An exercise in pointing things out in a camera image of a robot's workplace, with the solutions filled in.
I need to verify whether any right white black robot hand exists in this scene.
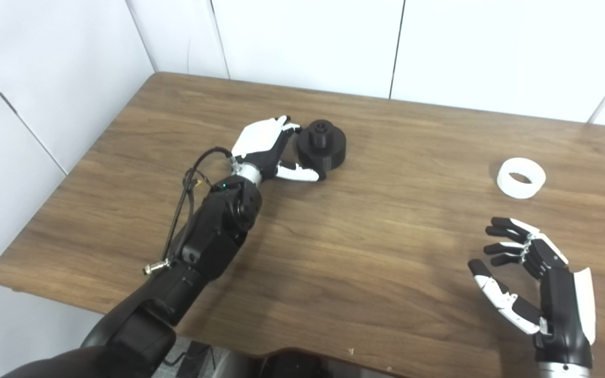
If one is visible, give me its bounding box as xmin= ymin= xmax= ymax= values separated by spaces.
xmin=467 ymin=216 xmax=597 ymax=368

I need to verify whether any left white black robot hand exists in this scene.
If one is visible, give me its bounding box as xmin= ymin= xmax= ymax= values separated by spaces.
xmin=231 ymin=115 xmax=328 ymax=184

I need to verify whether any round black plastic part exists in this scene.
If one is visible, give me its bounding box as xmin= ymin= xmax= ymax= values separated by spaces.
xmin=295 ymin=120 xmax=347 ymax=171

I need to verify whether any white plastic ring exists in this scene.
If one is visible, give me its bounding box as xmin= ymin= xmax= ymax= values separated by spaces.
xmin=496 ymin=157 xmax=547 ymax=200

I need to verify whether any dark robot torso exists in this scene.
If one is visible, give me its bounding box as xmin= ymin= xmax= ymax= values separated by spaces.
xmin=153 ymin=339 xmax=392 ymax=378

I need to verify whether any left arm thin wire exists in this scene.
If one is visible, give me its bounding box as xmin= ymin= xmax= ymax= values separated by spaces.
xmin=182 ymin=167 xmax=215 ymax=196

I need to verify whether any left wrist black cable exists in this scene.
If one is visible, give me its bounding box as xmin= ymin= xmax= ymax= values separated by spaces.
xmin=142 ymin=147 xmax=235 ymax=276

